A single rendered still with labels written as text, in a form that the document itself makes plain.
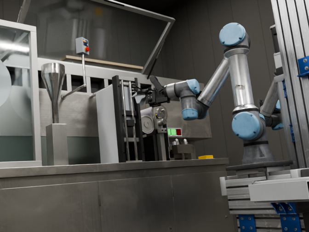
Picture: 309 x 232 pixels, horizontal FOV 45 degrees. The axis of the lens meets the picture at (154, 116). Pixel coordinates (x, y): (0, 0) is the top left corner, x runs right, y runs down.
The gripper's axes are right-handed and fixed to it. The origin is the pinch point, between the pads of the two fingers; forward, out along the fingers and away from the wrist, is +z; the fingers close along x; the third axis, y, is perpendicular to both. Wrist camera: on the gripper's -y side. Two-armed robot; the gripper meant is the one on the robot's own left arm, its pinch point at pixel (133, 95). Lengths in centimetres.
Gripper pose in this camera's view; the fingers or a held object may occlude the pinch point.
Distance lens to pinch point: 195.4
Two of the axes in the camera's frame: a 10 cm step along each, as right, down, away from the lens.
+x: 4.4, 2.6, 8.6
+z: -8.9, 1.7, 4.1
